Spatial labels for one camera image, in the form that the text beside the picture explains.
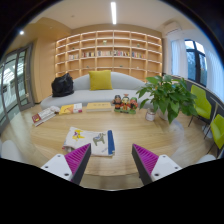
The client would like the long ceiling light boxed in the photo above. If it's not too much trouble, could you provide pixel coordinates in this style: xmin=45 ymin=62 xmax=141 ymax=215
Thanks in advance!
xmin=110 ymin=1 xmax=118 ymax=26

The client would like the flat yellow book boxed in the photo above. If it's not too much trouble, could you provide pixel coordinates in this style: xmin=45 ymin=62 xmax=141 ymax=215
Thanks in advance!
xmin=85 ymin=101 xmax=114 ymax=113

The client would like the white animal-print towel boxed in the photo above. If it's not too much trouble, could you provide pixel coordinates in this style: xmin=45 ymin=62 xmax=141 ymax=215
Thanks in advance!
xmin=61 ymin=126 xmax=117 ymax=158

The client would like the colourful figurine group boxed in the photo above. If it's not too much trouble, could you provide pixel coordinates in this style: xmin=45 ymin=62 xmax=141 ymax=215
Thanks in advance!
xmin=111 ymin=93 xmax=140 ymax=116

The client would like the small glass jar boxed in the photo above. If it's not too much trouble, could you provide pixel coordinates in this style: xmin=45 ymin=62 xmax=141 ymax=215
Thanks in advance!
xmin=144 ymin=107 xmax=157 ymax=123

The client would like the white air conditioner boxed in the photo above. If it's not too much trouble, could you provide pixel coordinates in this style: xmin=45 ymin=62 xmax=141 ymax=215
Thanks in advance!
xmin=162 ymin=21 xmax=184 ymax=35

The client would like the glass double door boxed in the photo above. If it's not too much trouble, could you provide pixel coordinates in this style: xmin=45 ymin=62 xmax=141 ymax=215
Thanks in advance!
xmin=0 ymin=42 xmax=36 ymax=135

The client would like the yellow cushion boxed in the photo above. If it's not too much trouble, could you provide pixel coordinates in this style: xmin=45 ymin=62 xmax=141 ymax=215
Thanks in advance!
xmin=87 ymin=69 xmax=114 ymax=92

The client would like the dark-framed window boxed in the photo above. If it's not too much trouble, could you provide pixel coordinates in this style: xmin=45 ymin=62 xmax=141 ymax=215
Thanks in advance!
xmin=183 ymin=38 xmax=209 ymax=88

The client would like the black bag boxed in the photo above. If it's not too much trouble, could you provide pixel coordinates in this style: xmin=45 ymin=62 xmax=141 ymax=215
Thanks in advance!
xmin=50 ymin=72 xmax=75 ymax=98

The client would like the grey curved sofa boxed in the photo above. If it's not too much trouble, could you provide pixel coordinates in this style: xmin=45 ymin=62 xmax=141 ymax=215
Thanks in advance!
xmin=39 ymin=71 xmax=154 ymax=110

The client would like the lime green chair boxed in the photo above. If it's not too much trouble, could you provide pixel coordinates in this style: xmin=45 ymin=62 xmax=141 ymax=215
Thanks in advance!
xmin=187 ymin=83 xmax=213 ymax=128
xmin=203 ymin=112 xmax=224 ymax=158

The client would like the green potted plant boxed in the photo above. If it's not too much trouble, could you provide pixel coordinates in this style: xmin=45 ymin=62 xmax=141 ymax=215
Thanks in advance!
xmin=135 ymin=74 xmax=199 ymax=125

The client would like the small patterned pouch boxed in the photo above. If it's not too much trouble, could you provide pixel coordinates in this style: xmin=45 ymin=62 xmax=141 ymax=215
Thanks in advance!
xmin=49 ymin=105 xmax=62 ymax=114

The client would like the red and white book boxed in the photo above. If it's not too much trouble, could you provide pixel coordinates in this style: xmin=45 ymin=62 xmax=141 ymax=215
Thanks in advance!
xmin=31 ymin=106 xmax=60 ymax=128

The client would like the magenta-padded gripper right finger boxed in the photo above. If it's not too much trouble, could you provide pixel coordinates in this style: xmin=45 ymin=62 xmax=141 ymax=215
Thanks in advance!
xmin=131 ymin=143 xmax=183 ymax=186

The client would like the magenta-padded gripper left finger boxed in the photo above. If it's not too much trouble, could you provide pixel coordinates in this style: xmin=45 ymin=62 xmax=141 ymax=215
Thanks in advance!
xmin=40 ymin=143 xmax=92 ymax=186

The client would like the wooden wall shelf unit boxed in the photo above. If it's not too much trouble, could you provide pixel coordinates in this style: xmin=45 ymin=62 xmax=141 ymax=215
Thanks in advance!
xmin=54 ymin=29 xmax=164 ymax=82

